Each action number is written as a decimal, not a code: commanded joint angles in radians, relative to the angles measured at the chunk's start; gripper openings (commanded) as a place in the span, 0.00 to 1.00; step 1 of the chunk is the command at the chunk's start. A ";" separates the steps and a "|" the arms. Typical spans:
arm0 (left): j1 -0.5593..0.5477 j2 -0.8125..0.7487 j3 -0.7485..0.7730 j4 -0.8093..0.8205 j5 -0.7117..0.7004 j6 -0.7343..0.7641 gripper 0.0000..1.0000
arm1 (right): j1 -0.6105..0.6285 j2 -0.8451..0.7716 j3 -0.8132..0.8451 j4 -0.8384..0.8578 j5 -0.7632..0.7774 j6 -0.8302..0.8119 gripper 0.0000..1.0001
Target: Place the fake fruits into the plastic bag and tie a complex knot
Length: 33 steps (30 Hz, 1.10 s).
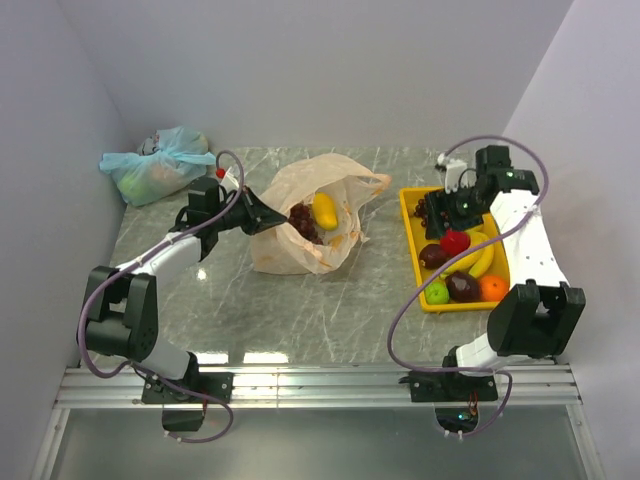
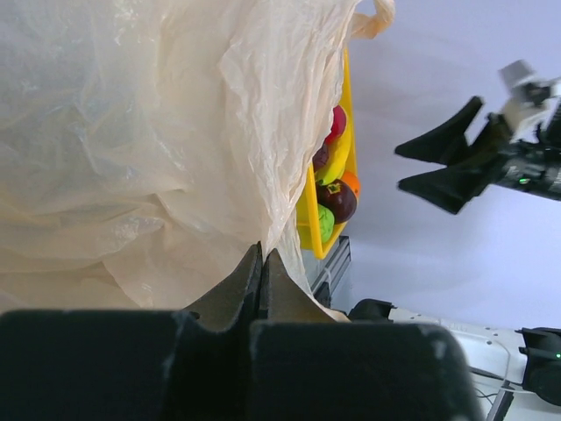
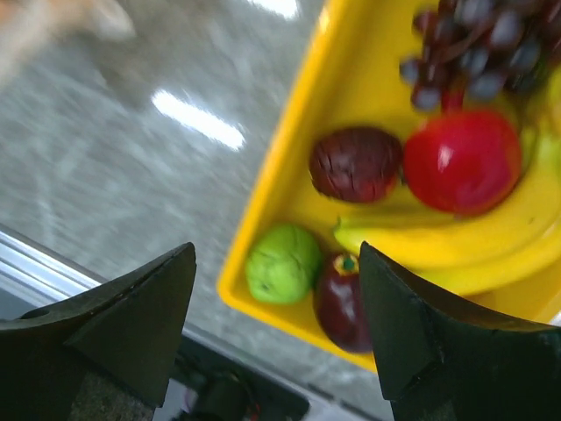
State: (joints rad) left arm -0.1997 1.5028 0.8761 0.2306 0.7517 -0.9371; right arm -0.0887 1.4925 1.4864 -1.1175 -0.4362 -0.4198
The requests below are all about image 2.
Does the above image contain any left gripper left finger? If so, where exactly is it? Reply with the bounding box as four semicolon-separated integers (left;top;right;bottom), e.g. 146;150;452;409
1;244;262;420

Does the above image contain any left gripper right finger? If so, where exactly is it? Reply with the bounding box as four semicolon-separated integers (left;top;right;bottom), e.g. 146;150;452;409
249;252;483;420

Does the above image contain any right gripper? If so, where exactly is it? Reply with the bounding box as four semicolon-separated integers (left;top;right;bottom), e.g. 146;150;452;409
394;96;560;215

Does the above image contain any yellow fake banana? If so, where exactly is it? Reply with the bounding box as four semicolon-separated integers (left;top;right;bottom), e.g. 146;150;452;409
315;125;354;185

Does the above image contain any red fake pepper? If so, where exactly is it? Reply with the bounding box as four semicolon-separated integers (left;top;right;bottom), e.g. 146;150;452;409
324;105;347;145

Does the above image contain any green fake apple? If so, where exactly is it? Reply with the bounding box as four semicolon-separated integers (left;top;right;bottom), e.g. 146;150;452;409
317;204;335;244

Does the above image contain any orange translucent plastic bag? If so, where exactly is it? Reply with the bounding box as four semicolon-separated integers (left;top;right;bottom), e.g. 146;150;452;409
1;1;395;311

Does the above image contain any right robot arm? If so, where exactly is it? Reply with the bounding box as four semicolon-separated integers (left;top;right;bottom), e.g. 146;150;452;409
394;88;560;405

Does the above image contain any orange fake fruit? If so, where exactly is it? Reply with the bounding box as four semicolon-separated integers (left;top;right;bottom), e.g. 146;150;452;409
340;171;361;199

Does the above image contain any dark purple fake fruit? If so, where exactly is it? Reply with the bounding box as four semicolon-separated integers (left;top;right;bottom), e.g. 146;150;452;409
312;143;330;172

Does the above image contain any dark red mangosteen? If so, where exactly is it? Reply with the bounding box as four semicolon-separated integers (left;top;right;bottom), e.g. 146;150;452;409
316;179;358;224

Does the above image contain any yellow plastic tray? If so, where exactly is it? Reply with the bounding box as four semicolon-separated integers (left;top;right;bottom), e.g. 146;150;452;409
296;48;360;260

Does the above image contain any aluminium rail frame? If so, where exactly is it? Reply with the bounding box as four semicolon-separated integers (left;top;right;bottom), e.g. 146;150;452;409
302;236;352;308

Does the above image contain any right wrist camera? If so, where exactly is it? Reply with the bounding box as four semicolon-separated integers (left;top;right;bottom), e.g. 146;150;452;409
499;60;560;136

